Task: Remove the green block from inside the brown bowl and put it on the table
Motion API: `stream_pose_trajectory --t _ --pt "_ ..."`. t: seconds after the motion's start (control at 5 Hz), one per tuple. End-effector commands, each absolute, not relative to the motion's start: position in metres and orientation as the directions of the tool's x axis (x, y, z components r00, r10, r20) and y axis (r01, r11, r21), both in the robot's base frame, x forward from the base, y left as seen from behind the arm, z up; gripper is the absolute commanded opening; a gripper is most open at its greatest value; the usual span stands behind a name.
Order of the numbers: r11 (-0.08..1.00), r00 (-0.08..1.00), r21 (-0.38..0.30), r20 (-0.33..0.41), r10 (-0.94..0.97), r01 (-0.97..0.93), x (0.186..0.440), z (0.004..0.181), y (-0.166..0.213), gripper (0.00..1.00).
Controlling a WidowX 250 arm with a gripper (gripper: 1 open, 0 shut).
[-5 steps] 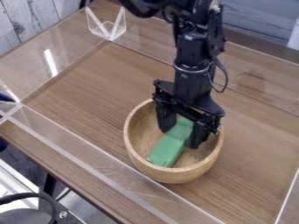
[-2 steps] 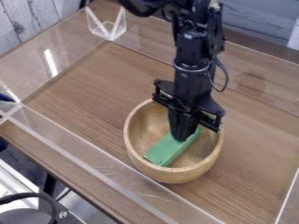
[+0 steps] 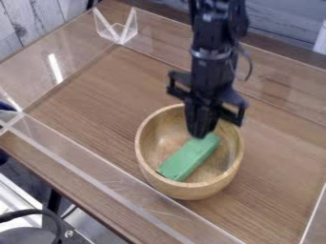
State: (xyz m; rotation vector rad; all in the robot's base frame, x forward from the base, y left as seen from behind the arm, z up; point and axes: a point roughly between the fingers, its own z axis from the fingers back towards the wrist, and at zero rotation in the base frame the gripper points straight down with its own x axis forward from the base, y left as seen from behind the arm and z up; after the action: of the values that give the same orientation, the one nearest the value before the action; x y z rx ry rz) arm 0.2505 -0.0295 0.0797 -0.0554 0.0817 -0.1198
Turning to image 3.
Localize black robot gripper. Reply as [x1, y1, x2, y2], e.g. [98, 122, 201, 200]
[168, 49, 249, 138]

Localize green rectangular block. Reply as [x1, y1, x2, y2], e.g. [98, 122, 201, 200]
[157, 132, 221, 182]

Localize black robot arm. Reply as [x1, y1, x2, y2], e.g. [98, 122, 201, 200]
[168, 0, 250, 138]

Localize brown wooden bowl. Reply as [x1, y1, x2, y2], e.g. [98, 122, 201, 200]
[136, 104, 245, 200]

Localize clear acrylic tray walls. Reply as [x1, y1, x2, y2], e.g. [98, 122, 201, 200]
[0, 2, 326, 244]

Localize white object at right edge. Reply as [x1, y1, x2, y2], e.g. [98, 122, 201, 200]
[313, 19, 326, 55]

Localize black table leg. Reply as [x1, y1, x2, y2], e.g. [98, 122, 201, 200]
[47, 190, 63, 214]

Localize black metal bracket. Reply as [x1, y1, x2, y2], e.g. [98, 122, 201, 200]
[42, 215, 95, 244]

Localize black cable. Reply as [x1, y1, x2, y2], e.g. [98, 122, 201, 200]
[0, 208, 65, 244]

